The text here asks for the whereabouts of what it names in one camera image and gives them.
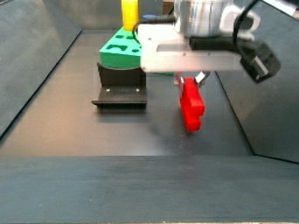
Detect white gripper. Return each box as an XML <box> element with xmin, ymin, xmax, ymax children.
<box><xmin>137</xmin><ymin>24</ymin><xmax>241</xmax><ymax>88</ymax></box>

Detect red double-square block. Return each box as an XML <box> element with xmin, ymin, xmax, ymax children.
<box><xmin>180</xmin><ymin>77</ymin><xmax>205</xmax><ymax>131</ymax></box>

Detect green shape-sorter board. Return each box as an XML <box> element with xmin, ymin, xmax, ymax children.
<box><xmin>97</xmin><ymin>26</ymin><xmax>174</xmax><ymax>77</ymax></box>

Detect black curved holder stand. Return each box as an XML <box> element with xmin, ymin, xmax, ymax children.
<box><xmin>90</xmin><ymin>63</ymin><xmax>146</xmax><ymax>110</ymax></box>

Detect yellow rectangular block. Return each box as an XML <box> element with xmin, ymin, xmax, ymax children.
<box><xmin>120</xmin><ymin>0</ymin><xmax>138</xmax><ymax>31</ymax></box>

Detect black camera box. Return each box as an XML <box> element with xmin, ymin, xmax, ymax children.
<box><xmin>189</xmin><ymin>37</ymin><xmax>281</xmax><ymax>83</ymax></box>

